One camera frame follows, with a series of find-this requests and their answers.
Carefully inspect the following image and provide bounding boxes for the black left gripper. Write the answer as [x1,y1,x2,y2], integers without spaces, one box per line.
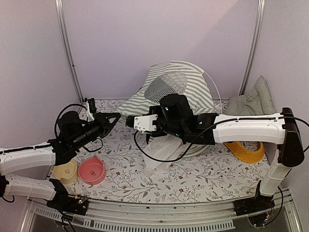
[72,111,121,150]

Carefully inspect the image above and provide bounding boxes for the green striped pet tent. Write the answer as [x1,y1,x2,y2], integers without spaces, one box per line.
[117,60,216,175]

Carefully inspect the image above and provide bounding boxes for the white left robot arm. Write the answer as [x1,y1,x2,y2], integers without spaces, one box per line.
[0,111,121,210]

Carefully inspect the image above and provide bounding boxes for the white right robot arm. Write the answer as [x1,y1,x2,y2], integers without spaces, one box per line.
[126,94,305,211]

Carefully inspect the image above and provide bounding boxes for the cream pet bowl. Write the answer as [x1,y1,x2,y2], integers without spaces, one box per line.
[52,159,78,185]

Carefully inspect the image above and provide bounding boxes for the pink pet bowl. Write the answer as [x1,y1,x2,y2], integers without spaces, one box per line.
[78,155,106,185]

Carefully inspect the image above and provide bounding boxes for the yellow double pet bowl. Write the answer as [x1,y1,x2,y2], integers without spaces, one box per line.
[224,141,265,163]

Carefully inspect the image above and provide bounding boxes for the floral table mat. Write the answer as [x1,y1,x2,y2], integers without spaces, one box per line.
[66,118,269,204]

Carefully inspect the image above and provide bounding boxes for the green checked cushion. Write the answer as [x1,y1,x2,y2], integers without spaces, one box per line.
[224,76,276,116]

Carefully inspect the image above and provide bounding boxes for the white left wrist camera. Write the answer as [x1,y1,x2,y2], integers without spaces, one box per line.
[85,98,97,121]

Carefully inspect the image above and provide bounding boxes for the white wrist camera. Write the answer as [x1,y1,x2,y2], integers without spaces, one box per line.
[85,98,97,121]
[133,114,158,132]

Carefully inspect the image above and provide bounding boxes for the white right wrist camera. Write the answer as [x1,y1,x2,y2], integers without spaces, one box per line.
[133,114,158,132]

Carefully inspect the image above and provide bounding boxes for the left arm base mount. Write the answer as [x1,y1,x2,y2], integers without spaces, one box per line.
[46,188,89,216]

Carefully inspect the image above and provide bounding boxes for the front aluminium rail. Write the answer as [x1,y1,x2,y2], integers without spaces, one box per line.
[20,188,305,232]

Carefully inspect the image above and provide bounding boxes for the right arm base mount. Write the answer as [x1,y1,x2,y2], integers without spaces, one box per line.
[233,196,275,216]

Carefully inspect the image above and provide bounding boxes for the aluminium frame post left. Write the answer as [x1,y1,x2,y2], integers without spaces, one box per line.
[55,0,83,102]

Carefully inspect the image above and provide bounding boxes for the aluminium frame post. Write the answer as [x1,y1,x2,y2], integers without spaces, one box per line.
[239,0,266,95]
[55,0,83,102]

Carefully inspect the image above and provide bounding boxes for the aluminium frame post right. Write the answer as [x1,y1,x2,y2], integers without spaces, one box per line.
[239,0,266,95]

